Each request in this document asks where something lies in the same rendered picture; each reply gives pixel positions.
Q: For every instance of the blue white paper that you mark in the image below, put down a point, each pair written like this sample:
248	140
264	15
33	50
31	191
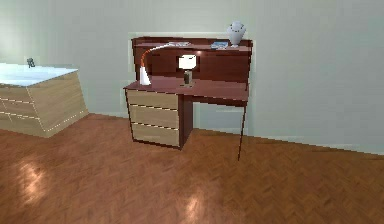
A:
219	44

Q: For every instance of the small dark figurine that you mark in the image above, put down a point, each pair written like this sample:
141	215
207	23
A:
30	62

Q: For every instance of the dark red wooden desk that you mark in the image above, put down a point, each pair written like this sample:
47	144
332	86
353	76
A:
213	87

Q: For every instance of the small white shade table lamp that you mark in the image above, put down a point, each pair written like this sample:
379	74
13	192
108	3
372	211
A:
187	63

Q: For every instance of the white orange bendy desk lamp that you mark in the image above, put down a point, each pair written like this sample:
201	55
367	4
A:
144	75

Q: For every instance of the light wooden chest of drawers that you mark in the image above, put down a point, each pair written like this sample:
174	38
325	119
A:
40	100

